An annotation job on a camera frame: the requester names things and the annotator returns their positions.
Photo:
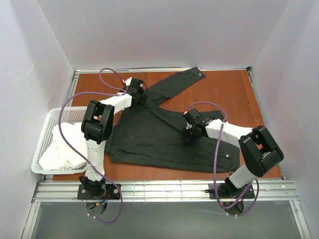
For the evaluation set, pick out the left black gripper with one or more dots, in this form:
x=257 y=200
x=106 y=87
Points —
x=140 y=94

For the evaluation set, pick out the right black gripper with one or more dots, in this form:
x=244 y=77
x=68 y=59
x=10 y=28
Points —
x=187 y=134

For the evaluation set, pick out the dark pinstriped long sleeve shirt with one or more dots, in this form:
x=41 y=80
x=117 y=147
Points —
x=148 y=135

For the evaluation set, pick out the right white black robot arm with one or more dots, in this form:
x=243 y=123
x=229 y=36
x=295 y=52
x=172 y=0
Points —
x=259 y=149

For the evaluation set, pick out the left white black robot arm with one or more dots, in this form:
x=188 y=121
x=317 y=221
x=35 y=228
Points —
x=97 y=127

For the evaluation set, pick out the white plastic laundry basket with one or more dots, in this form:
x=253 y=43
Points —
x=70 y=115

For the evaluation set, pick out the white shirt in basket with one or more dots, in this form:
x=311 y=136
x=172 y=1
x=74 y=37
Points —
x=59 y=156

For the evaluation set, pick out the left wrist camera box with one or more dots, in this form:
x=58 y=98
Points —
x=134 y=83

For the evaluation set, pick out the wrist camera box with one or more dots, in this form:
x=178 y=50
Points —
x=134 y=83
x=191 y=117

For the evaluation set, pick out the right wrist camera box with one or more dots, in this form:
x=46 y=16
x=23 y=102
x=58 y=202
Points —
x=191 y=117

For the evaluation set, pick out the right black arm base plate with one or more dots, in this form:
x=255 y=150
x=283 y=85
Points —
x=225 y=192

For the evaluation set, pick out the aluminium front frame rail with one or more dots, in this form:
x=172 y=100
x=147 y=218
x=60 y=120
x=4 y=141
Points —
x=166 y=210

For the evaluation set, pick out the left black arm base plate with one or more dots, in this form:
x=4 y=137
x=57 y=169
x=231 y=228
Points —
x=107 y=191

